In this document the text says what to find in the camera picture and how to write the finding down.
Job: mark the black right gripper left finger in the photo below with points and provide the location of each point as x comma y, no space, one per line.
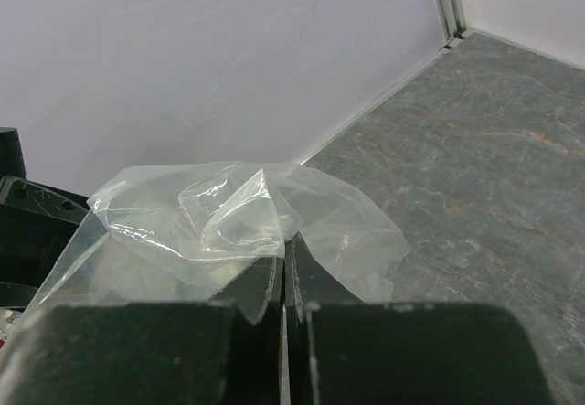
223,351

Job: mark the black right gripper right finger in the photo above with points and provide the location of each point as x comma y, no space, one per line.
342,350

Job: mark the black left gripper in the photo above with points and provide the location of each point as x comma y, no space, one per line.
37,222

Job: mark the clear zip top bag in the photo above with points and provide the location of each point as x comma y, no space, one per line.
182,233

